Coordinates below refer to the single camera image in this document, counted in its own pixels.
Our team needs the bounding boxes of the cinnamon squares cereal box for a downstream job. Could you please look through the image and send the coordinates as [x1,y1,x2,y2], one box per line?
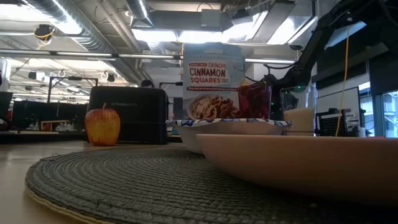
[182,42,246,121]

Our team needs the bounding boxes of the red translucent cup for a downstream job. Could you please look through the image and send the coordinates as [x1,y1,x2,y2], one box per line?
[238,81,273,119]

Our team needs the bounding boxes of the black toaster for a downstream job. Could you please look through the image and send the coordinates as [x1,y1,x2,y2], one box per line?
[88,86,169,146]

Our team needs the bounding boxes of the red apple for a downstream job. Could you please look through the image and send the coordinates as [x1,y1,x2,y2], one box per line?
[84,102,121,147]

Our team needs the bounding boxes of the blue patterned white bowl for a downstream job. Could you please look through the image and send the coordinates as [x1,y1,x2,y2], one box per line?
[166,118,293,155]

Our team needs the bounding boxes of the round grey woven placemat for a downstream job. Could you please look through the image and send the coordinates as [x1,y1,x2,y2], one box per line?
[24,147,398,224]

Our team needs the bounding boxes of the clear glass with milk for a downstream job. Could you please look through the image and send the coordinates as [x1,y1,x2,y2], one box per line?
[279,86,318,137]

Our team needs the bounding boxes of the long ceiling light bar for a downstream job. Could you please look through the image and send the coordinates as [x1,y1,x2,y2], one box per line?
[0,49,184,60]

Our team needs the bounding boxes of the black mesh basket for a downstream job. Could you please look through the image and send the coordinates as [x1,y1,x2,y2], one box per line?
[315,108,343,137]

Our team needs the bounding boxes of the wooden tray with bottles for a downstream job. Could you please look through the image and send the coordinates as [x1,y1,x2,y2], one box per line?
[40,119,72,131]

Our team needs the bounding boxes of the black ceiling dome device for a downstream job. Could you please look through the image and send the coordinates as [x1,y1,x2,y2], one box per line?
[33,24,56,41]

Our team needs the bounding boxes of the dark computer monitor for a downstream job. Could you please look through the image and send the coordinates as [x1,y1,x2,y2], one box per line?
[0,91,14,125]

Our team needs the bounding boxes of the silver ceiling duct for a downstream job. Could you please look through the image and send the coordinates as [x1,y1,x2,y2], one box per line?
[24,0,119,54]

